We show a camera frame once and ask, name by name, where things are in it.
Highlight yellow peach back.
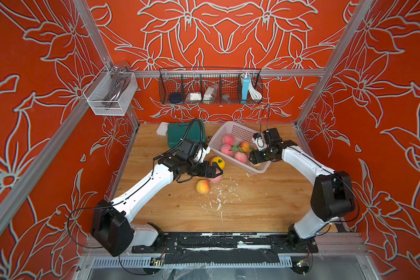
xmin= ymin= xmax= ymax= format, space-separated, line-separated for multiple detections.
xmin=211 ymin=156 xmax=225 ymax=170

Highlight pink peach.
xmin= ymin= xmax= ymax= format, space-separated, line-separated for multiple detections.
xmin=222 ymin=134 xmax=235 ymax=146
xmin=208 ymin=175 xmax=223 ymax=183
xmin=234 ymin=152 xmax=248 ymax=164
xmin=220 ymin=143 xmax=233 ymax=156

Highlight yellow orange peach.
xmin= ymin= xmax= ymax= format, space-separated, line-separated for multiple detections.
xmin=196 ymin=180 xmax=211 ymax=194

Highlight orange red peach front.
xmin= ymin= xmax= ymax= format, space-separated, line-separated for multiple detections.
xmin=239 ymin=141 xmax=251 ymax=154

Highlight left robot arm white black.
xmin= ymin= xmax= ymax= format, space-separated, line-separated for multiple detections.
xmin=91 ymin=139 xmax=224 ymax=257

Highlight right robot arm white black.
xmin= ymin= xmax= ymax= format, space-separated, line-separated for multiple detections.
xmin=248 ymin=128 xmax=357 ymax=243

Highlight white plastic perforated basket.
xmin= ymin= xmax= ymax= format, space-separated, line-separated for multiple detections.
xmin=208 ymin=121 xmax=271 ymax=175

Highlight white packet in basket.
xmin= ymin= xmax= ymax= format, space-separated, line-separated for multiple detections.
xmin=186 ymin=92 xmax=202 ymax=103

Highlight metal tongs in basket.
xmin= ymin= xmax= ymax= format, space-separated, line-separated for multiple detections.
xmin=102 ymin=61 xmax=131 ymax=107

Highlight green plastic tool case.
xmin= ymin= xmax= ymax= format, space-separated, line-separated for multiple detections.
xmin=167 ymin=120 xmax=207 ymax=148

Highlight small white box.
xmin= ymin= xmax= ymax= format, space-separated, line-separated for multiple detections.
xmin=156 ymin=122 xmax=169 ymax=136

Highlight clear plastic bag packet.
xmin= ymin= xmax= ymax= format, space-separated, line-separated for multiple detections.
xmin=203 ymin=85 xmax=219 ymax=105

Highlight light blue box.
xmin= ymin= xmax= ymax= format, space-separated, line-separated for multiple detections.
xmin=240 ymin=73 xmax=250 ymax=104

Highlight dark round container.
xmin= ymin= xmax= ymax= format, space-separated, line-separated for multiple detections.
xmin=168 ymin=92 xmax=183 ymax=105

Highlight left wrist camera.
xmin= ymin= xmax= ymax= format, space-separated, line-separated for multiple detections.
xmin=193 ymin=143 xmax=211 ymax=163

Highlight white cable bundle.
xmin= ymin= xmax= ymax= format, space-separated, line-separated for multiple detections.
xmin=247 ymin=78 xmax=263 ymax=100

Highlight black wire wall basket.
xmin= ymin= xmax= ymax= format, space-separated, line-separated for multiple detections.
xmin=158 ymin=66 xmax=263 ymax=105

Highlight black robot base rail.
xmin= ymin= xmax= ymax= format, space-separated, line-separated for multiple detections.
xmin=130 ymin=232 xmax=319 ymax=265

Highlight white mesh wall basket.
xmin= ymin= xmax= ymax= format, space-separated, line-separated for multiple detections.
xmin=83 ymin=64 xmax=138 ymax=116

